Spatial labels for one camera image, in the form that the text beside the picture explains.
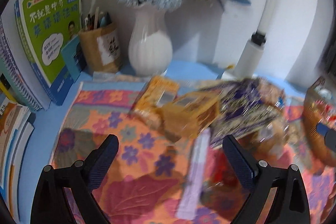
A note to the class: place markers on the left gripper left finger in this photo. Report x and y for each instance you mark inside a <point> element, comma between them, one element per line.
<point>50,203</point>

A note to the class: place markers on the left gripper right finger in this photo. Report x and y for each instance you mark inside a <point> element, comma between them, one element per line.
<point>290,203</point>

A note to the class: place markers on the purple seaweed snack bag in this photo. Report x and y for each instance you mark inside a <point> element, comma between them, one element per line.
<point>246,106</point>

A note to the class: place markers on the lilac wafer bar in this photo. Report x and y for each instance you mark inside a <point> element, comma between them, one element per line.
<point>187,207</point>

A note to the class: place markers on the yellow wafer cracker pack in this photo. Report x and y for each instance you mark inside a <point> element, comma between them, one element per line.
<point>188,115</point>

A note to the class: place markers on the orange checkered cake pack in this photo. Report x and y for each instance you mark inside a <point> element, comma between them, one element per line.
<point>158,92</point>

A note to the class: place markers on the clear cookie bag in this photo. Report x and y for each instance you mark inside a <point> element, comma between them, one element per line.
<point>269,140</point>

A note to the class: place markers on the flat stacked books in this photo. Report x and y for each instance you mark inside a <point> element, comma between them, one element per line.
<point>16,128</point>

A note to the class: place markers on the floral woven table mat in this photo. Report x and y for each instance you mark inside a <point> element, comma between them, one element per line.
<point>146,180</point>

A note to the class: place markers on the small blue card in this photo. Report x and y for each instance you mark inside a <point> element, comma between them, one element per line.
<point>73,57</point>

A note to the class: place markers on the wooden pen holder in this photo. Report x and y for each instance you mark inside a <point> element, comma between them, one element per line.
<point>99,43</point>

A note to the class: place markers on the white ceramic vase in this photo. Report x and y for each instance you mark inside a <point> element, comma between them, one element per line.
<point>150,49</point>

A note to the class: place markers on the green English grammar book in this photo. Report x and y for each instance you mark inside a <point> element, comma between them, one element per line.
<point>45,27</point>

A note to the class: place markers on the upright book row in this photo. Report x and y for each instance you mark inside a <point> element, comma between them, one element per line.
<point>14,57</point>

